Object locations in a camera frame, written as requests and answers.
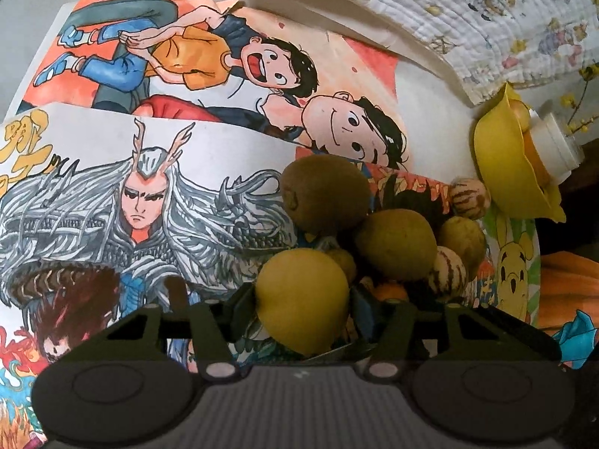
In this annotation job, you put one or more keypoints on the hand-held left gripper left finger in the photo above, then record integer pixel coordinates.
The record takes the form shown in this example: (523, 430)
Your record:
(244, 311)

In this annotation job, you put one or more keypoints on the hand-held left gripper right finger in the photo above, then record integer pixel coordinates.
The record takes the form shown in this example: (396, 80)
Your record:
(361, 315)

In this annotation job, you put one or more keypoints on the small orange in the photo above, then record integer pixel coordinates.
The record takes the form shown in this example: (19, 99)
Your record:
(390, 292)

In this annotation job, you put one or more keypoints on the large yellow pear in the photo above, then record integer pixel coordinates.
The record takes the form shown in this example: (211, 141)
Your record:
(302, 301)

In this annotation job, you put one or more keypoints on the pale striped pepino melon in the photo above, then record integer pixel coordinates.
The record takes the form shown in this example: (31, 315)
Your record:
(447, 273)

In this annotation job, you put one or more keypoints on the brownish striped pepino melon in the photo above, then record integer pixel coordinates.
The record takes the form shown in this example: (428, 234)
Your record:
(470, 199)

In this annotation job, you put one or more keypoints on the yellow flower-shaped bowl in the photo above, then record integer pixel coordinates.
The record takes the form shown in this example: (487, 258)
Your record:
(503, 168)

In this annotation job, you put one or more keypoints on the yellow-green pear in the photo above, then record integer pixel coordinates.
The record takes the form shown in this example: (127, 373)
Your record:
(463, 243)
(395, 245)

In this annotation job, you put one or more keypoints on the brown kiwi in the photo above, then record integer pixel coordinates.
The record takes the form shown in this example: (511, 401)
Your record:
(327, 196)

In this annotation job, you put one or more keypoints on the silver-haired warrior drawing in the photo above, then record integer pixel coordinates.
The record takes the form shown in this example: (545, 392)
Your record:
(117, 224)

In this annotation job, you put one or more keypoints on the yellow bear drawing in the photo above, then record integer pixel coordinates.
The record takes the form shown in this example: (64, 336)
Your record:
(512, 271)

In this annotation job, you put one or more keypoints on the orange and blue drawing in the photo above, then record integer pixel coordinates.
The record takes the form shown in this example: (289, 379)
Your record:
(568, 290)

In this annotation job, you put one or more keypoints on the cartoon children drawing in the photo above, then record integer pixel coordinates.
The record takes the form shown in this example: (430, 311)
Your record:
(234, 70)

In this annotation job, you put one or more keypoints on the white and orange cup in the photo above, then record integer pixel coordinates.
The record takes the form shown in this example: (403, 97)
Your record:
(557, 147)

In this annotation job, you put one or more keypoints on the yellow flower sprig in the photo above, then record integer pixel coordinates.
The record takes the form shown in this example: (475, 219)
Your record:
(580, 103)

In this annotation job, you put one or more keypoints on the printed quilted blanket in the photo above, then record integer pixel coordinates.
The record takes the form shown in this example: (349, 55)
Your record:
(468, 14)

